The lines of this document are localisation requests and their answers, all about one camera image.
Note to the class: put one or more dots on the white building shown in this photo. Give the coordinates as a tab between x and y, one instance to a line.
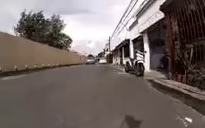
140	30

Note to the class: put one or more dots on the large green tree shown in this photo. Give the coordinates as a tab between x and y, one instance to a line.
43	30

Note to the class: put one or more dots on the pole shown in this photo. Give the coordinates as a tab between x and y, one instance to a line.
109	45

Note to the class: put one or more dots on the grey concrete sidewalk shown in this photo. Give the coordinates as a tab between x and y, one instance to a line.
186	88

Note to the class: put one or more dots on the grey car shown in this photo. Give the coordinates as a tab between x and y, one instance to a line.
90	60

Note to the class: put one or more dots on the white car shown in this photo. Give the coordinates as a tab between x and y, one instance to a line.
103	60

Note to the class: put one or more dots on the grey asphalt road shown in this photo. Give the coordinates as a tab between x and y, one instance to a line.
86	96

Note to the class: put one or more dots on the brown building with metal grille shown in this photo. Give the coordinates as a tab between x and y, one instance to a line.
190	33

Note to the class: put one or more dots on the potted green plants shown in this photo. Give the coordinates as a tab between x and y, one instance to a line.
196	75

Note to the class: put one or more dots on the long tan concrete wall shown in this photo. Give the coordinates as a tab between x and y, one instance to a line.
26	53

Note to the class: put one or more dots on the white motorcycle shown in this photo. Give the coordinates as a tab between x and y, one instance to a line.
136	63

